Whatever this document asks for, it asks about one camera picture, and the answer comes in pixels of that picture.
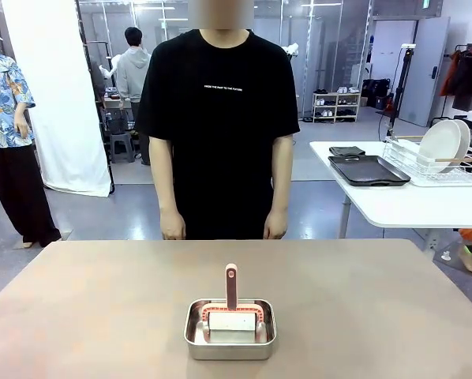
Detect large white dinner plate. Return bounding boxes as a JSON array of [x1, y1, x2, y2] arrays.
[[416, 119, 463, 170]]

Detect dark grey cloth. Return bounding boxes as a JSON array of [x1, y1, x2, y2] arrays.
[[328, 145, 366, 158]]

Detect pink lint roller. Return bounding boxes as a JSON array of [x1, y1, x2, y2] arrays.
[[200, 263, 265, 343]]

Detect person's right forearm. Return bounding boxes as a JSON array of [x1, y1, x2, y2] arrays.
[[148, 136, 182, 217]]

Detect person's left forearm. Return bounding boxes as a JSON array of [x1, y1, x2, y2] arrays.
[[267, 133, 294, 217]]

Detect person's left hand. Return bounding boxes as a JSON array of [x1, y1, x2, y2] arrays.
[[262, 212, 289, 241]]

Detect person's right hand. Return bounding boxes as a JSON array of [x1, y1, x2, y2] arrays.
[[160, 212, 188, 241]]

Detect white side table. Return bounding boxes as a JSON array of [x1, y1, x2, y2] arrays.
[[309, 141, 472, 252]]

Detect black clothes rack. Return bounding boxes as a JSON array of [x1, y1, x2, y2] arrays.
[[429, 43, 472, 131]]

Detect black flat tray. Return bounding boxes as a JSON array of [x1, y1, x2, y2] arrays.
[[328, 154, 412, 187]]

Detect black hanging garment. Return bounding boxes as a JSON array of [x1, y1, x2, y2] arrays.
[[452, 50, 472, 112]]

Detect orange hanging jacket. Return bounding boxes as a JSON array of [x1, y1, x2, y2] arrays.
[[440, 50, 463, 98]]

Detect black tripod stand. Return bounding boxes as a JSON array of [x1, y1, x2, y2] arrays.
[[379, 43, 418, 141]]

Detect grey door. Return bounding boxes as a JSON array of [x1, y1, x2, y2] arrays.
[[399, 17, 451, 127]]

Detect black bags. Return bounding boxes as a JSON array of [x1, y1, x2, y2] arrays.
[[361, 77, 391, 111]]

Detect wooden shoe rack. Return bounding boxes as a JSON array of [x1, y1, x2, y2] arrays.
[[312, 87, 361, 123]]

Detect rectangular metal container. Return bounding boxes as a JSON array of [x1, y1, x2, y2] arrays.
[[183, 298, 277, 362]]

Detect person in black t-shirt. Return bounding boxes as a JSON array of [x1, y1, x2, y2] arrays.
[[135, 0, 302, 241]]

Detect grey plastic stool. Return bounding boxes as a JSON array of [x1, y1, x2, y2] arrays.
[[109, 133, 137, 163]]

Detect cluttered equipment cart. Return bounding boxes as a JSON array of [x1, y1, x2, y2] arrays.
[[101, 86, 137, 135]]

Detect person in grey hoodie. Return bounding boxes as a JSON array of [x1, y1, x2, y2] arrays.
[[115, 26, 153, 166]]

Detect white fabric backdrop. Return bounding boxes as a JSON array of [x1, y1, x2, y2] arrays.
[[1, 0, 114, 197]]

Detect mannequin in floral shirt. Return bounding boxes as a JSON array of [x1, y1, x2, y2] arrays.
[[0, 15, 62, 250]]

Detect white wire dish rack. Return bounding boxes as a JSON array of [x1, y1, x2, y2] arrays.
[[382, 134, 472, 188]]

